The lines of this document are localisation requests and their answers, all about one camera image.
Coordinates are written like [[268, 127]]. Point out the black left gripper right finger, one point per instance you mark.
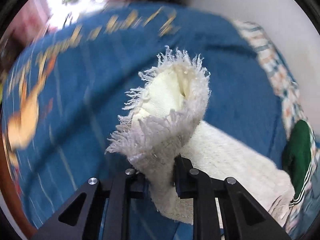
[[223, 208]]

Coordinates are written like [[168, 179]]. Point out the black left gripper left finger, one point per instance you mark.
[[98, 210]]

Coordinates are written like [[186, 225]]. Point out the white fuzzy knit sweater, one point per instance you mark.
[[165, 120]]

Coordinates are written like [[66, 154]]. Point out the green garment with white stripes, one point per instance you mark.
[[296, 159]]

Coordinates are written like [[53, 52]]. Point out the blue striped bed sheet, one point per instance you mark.
[[64, 93]]

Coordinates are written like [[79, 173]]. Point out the plaid orange blue quilt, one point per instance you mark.
[[302, 215]]

